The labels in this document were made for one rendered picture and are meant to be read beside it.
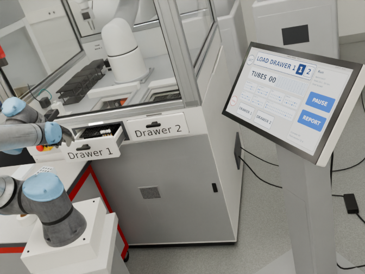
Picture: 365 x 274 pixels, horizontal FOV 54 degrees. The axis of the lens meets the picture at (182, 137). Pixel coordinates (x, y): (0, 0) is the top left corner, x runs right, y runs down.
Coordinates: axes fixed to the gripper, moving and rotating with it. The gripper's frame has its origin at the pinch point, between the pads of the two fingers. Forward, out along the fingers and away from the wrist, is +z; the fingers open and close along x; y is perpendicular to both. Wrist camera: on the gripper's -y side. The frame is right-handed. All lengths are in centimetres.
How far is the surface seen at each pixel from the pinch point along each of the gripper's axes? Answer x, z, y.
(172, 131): 38.8, 25.4, -10.0
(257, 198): 65, 120, -1
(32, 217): -15.3, 4.2, 32.5
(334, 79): 107, -21, 4
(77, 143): -4.0, 11.5, -3.5
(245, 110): 77, 1, -2
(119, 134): 12.6, 20.7, -10.2
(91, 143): 3.2, 12.4, -3.0
